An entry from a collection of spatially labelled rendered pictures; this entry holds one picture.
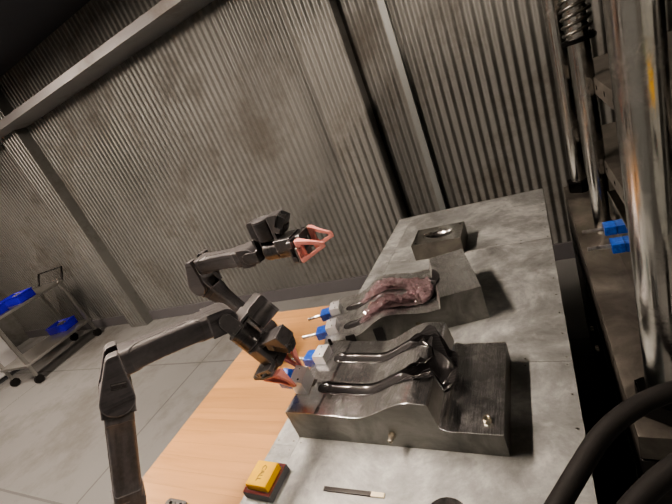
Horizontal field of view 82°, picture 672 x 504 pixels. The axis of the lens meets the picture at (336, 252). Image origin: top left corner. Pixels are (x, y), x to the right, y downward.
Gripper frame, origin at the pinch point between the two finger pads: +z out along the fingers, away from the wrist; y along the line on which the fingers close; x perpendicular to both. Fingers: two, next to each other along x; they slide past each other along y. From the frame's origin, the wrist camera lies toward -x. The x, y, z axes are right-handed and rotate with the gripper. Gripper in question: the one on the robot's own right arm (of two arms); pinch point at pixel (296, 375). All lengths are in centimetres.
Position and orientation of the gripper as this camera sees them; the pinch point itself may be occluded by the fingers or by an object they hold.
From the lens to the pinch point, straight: 103.3
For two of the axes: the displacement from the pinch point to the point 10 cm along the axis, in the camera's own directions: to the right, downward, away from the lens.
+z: 6.9, 6.6, 3.0
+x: -6.6, 4.1, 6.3
